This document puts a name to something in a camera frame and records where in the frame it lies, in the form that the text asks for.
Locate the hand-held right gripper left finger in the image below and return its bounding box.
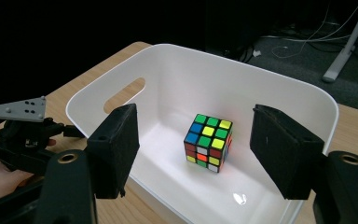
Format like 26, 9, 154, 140
85, 103, 141, 201

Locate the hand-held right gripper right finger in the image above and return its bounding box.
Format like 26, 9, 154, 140
249, 104, 326, 201

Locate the multicoloured puzzle cube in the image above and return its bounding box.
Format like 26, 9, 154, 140
183, 113, 234, 174

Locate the white plastic bin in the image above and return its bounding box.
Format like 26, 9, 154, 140
65, 43, 340, 224

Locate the white metal stand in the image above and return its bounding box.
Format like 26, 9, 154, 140
322, 0, 358, 84

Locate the black floor cable bundle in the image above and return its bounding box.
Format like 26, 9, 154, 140
229, 43, 255, 63

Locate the white floor cable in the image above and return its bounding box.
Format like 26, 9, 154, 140
260, 0, 358, 60

